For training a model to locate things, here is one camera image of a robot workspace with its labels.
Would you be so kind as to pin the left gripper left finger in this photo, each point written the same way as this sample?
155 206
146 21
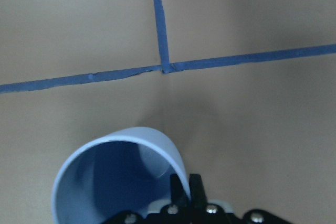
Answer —
178 194

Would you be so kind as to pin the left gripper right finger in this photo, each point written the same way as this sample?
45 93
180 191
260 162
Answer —
198 195

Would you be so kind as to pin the blue cup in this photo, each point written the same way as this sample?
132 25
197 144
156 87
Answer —
124 171

